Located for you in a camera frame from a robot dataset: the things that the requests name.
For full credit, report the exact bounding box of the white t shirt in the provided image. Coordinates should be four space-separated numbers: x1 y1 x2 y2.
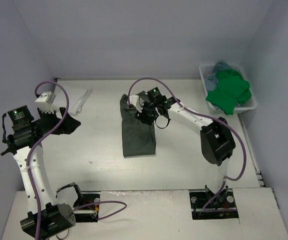
54 86 92 116

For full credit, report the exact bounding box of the grey t shirt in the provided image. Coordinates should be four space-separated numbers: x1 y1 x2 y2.
120 94 156 158

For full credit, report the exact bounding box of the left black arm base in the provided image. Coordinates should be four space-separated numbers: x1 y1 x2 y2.
56 182 101 222

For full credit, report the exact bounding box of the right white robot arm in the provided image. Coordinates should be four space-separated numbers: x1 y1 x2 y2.
129 87 236 213

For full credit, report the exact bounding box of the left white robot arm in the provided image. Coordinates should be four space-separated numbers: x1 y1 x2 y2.
1 105 84 240

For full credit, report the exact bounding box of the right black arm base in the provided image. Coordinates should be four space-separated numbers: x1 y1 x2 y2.
189 189 239 221

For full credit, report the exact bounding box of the teal cloth in basket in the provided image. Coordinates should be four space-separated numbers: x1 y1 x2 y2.
206 60 232 92

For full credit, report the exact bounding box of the white plastic basket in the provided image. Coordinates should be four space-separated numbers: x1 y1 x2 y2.
198 62 257 114

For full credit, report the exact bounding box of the green t shirt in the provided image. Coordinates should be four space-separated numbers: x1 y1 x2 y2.
206 68 251 115

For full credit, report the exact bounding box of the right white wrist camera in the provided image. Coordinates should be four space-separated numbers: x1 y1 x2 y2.
128 94 144 113

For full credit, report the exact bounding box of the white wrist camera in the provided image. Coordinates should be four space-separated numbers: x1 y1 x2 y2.
35 91 56 114
128 94 144 113

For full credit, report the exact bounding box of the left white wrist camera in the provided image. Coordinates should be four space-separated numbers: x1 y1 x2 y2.
35 91 56 114

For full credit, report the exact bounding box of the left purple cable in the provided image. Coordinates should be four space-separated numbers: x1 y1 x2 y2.
26 81 128 240

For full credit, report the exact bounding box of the purple cable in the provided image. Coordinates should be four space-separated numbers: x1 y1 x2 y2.
26 81 128 240
128 77 247 213

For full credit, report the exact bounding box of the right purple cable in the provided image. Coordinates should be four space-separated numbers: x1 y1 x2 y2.
128 77 247 213

